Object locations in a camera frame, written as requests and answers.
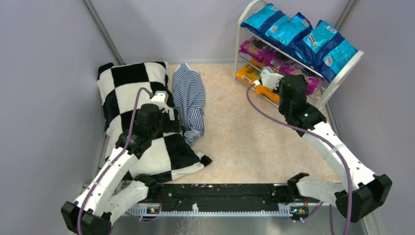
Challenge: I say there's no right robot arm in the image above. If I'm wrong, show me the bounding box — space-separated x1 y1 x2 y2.
278 75 392 223

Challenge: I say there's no blue Slendy candy bag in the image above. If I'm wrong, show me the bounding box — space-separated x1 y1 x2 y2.
295 20 357 83

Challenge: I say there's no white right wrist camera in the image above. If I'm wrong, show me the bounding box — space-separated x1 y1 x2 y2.
253 67 284 93

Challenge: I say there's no orange candy bag under rack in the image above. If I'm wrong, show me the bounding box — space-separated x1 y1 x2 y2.
235 64 260 86

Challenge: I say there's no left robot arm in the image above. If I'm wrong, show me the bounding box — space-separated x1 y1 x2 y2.
61 103 182 235

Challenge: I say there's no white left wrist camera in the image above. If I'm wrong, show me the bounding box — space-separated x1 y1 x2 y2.
150 91 169 110

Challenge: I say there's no blue candy bag front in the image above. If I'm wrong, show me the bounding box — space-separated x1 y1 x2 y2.
240 3 291 38

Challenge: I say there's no orange 100 candy bag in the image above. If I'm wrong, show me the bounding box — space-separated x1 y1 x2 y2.
254 85 280 103

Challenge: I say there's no white metal shoe rack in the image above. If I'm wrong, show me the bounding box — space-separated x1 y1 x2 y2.
234 1 363 109

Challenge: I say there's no black white checkered pillow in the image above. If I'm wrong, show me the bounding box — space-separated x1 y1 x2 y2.
97 61 212 183

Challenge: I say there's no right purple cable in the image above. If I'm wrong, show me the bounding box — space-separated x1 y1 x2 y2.
246 84 353 235

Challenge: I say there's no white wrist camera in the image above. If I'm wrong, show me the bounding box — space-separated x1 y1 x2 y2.
253 67 284 93
150 91 169 110

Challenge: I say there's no blue white striped cloth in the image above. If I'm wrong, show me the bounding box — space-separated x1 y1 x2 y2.
172 63 206 146

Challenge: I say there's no purple grape candy bag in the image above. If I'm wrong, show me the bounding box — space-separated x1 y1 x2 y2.
263 50 295 74
239 37 273 62

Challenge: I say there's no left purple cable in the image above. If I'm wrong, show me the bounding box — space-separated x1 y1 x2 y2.
76 87 155 235

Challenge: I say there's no purple cable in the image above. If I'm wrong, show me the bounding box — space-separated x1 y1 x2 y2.
76 87 155 235
246 84 353 235

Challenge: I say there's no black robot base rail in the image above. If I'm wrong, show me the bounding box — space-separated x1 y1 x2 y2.
138 184 318 212

